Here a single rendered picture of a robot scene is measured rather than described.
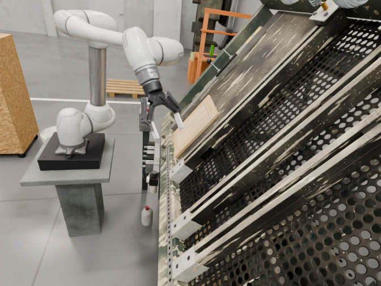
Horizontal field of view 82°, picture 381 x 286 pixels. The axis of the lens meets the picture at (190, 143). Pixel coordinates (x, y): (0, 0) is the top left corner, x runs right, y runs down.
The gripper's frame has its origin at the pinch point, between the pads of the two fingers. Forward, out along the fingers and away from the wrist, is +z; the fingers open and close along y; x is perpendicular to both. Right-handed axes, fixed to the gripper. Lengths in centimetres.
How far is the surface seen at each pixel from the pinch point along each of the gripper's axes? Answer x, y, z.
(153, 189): 63, 16, 36
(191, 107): 49, 65, -8
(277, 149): -35.4, 13.1, 17.7
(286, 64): -33, 47, -9
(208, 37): 364, 552, -212
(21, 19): 874, 198, -548
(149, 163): 67, 24, 19
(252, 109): -14.8, 39.5, 4.7
